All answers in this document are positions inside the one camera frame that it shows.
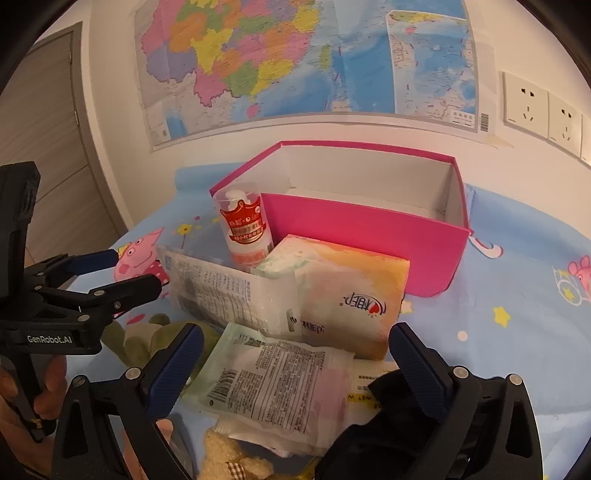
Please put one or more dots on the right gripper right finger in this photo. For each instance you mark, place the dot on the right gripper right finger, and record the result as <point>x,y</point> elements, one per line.
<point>484,428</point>

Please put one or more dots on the blue cartoon bed sheet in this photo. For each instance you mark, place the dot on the blue cartoon bed sheet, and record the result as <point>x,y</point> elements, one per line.
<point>519,302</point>

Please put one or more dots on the grey wooden door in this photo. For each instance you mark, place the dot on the grey wooden door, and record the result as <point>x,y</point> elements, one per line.
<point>44,120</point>

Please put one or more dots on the clear barcode sachet pack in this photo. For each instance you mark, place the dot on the clear barcode sachet pack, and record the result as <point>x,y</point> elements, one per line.
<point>286,396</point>

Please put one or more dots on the colourful wall map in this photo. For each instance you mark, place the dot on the colourful wall map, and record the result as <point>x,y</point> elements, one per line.
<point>207,65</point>

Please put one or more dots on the pink cardboard box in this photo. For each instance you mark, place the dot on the pink cardboard box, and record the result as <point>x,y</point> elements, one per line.
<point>393,200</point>

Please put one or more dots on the person's left hand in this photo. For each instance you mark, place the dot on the person's left hand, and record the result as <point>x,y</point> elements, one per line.
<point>37,456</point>

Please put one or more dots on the large pastel tissue pack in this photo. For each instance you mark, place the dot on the large pastel tissue pack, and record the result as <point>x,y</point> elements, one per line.
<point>349,298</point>

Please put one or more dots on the yellow tissue pack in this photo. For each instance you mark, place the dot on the yellow tissue pack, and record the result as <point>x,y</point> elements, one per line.
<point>361,404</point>

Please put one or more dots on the white wall socket panel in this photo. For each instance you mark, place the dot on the white wall socket panel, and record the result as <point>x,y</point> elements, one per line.
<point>526,105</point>

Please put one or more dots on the beige teddy bear plush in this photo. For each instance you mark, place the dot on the beige teddy bear plush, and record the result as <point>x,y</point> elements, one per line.
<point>225,459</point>

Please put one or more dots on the white printed wipes pack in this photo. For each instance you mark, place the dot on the white printed wipes pack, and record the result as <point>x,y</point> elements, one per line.
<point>220,295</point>

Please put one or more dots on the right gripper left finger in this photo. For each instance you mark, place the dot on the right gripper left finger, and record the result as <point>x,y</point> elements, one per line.
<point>85,445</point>

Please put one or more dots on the green frog plush toy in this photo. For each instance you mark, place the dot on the green frog plush toy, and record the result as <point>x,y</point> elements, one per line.
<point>136,343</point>

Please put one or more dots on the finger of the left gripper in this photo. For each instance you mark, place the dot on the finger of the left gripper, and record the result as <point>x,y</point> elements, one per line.
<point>58,270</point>
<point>100,306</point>

